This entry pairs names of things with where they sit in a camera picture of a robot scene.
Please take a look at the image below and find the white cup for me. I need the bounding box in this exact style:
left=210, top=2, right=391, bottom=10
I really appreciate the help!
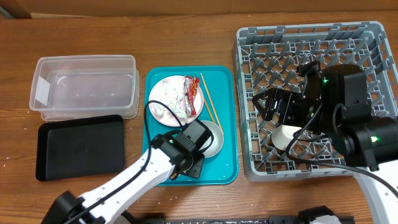
left=271, top=124, right=301, bottom=152

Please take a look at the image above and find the white napkin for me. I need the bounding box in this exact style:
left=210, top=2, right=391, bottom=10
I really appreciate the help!
left=154, top=83, right=187, bottom=119

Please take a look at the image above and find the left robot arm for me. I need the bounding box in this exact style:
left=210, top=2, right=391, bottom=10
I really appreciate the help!
left=42, top=119, right=219, bottom=223

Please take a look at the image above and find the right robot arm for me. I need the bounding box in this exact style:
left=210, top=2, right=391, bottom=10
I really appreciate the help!
left=252, top=61, right=397, bottom=223

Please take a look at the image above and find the grey bowl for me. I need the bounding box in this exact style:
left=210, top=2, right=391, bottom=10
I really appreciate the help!
left=200, top=121, right=224, bottom=158

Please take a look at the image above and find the wooden chopstick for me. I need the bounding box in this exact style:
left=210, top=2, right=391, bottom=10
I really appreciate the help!
left=200, top=73, right=224, bottom=133
left=193, top=76, right=215, bottom=122

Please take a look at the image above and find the large white plate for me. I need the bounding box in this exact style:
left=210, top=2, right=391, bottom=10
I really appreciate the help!
left=149, top=75, right=204, bottom=127

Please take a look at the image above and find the grey dish rack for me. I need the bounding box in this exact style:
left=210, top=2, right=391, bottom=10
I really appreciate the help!
left=233, top=21, right=397, bottom=182

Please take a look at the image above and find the teal serving tray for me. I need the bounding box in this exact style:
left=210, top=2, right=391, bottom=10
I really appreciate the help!
left=144, top=65, right=239, bottom=186

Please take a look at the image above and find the red snack wrapper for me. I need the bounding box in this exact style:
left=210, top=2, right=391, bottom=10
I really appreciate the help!
left=184, top=76, right=200, bottom=116

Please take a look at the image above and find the black tray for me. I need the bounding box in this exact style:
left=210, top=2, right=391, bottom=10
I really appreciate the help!
left=35, top=114, right=126, bottom=182

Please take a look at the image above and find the clear plastic bin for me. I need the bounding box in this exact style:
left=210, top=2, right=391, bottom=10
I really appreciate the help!
left=29, top=55, right=140, bottom=121

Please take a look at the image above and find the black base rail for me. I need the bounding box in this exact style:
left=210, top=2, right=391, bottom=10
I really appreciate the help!
left=122, top=205, right=356, bottom=224

